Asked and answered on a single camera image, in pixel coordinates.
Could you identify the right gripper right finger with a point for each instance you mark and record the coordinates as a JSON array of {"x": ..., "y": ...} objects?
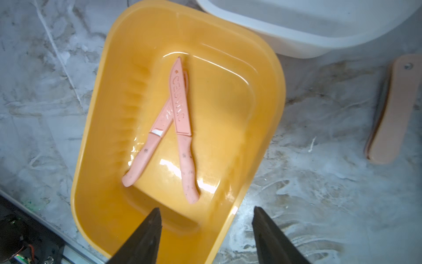
[{"x": 273, "y": 246}]

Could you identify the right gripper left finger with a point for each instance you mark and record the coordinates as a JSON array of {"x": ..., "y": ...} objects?
[{"x": 143, "y": 245}]

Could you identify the long pink fruit knife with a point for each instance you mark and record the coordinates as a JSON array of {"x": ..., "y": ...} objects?
[{"x": 158, "y": 130}]

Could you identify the yellow storage box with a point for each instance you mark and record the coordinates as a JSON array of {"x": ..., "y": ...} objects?
[{"x": 236, "y": 98}]

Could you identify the white storage box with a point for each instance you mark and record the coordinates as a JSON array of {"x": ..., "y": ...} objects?
[{"x": 309, "y": 29}]

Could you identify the pink folding knife left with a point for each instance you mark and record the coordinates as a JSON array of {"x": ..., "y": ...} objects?
[{"x": 394, "y": 109}]

